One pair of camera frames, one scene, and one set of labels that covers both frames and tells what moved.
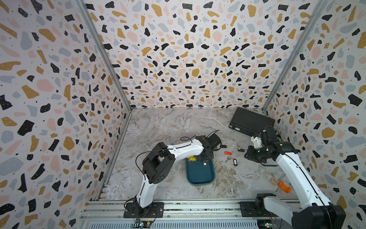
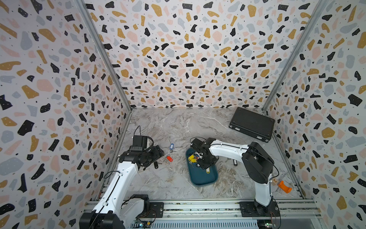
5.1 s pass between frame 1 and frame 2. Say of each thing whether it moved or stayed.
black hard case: stayed
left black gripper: moved
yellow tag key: stayed
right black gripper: moved
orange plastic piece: stayed
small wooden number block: stayed
